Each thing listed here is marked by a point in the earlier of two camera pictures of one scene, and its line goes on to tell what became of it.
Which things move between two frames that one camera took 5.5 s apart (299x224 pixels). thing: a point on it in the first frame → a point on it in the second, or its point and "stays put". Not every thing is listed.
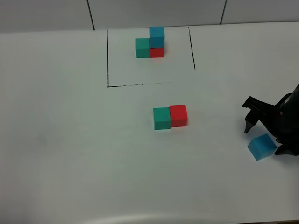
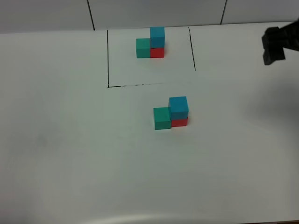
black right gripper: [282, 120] → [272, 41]
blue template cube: [157, 37] stays put
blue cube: [262, 147] → [178, 108]
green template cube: [142, 47] stays put
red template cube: [157, 52] stays put
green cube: [162, 118] stays put
